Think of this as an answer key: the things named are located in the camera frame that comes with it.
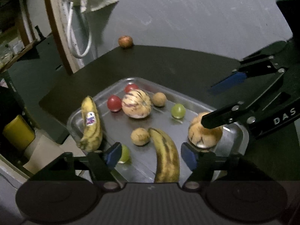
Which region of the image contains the green grape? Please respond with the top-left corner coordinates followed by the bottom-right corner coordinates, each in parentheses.
top-left (171, 103), bottom-right (186, 119)
top-left (117, 145), bottom-right (131, 164)

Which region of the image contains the heavily striped pepino melon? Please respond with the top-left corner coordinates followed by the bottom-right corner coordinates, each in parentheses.
top-left (121, 89), bottom-right (152, 119)

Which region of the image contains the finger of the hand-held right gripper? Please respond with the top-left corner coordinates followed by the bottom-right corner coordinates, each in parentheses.
top-left (210, 40), bottom-right (291, 93)
top-left (201, 71), bottom-right (288, 130)

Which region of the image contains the banana with sticker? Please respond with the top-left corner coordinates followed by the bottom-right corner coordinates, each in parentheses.
top-left (77, 96), bottom-right (104, 152)

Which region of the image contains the red tomato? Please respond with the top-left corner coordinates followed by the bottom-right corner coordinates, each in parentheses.
top-left (107, 95), bottom-right (122, 112)
top-left (124, 84), bottom-right (139, 94)

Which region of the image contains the wooden board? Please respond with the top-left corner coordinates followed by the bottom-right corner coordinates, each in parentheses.
top-left (0, 40), bottom-right (38, 74)

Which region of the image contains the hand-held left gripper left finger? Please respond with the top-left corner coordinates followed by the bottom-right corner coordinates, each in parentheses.
top-left (28, 142), bottom-right (125, 191)

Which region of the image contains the red apple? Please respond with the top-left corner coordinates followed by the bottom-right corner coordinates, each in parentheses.
top-left (118, 36), bottom-right (134, 49)

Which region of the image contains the grey cabinet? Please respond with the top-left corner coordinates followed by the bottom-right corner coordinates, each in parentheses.
top-left (0, 34), bottom-right (71, 132)

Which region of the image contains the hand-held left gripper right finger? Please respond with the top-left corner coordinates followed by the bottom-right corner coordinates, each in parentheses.
top-left (180, 142), bottom-right (275, 191)

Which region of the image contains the wooden door frame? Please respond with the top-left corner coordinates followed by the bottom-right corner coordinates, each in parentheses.
top-left (42, 0), bottom-right (79, 76)

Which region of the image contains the yellow container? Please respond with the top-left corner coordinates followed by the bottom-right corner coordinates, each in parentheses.
top-left (3, 115), bottom-right (36, 151)

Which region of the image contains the pale orange pepino melon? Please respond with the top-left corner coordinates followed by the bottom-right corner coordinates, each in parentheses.
top-left (188, 112), bottom-right (224, 149)

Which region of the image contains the cluttered shelf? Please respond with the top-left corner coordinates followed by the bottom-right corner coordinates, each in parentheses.
top-left (0, 0), bottom-right (31, 62)

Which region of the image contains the white hose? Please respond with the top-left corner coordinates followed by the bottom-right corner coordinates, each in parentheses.
top-left (67, 1), bottom-right (92, 59)

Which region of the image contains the metal tray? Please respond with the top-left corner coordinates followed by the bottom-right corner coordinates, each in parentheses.
top-left (67, 77), bottom-right (249, 184)

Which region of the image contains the tan longan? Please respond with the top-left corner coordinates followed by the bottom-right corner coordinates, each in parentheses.
top-left (130, 128), bottom-right (150, 147)
top-left (151, 92), bottom-right (167, 107)

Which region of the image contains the spotted banana without sticker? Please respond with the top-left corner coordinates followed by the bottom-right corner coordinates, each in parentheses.
top-left (148, 128), bottom-right (181, 183)

